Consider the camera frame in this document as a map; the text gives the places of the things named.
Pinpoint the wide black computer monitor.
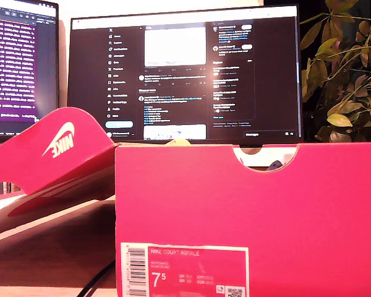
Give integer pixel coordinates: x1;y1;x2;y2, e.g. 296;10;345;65
66;4;304;147

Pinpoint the black cable on table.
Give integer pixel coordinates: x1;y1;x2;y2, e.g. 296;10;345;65
75;261;116;297

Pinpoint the red Nike shoebox with lid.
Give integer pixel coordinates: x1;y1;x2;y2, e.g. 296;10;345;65
0;106;371;297

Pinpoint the computer monitor with purple text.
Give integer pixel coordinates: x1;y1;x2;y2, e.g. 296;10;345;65
0;0;60;144

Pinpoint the dark green box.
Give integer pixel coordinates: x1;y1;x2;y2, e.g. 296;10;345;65
0;182;22;198

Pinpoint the white box behind shoebox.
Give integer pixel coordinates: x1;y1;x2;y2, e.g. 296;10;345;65
239;147;297;170

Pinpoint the green leafy houseplant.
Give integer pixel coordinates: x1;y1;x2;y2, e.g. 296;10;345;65
299;0;371;144

